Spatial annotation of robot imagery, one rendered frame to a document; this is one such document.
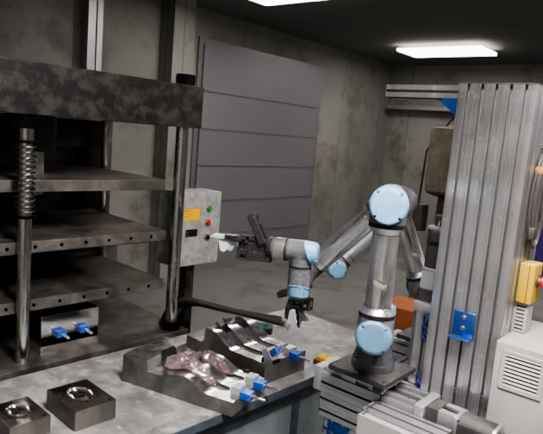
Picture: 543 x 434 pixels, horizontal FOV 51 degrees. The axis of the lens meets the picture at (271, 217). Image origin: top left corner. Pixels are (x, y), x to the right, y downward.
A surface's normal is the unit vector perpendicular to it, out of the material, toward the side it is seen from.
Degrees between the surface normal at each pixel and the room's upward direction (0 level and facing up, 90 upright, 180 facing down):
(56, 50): 90
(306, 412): 90
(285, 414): 90
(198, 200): 90
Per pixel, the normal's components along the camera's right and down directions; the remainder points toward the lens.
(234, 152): 0.76, 0.16
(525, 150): -0.64, 0.06
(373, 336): -0.26, 0.25
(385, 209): -0.24, -0.01
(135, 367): -0.43, 0.10
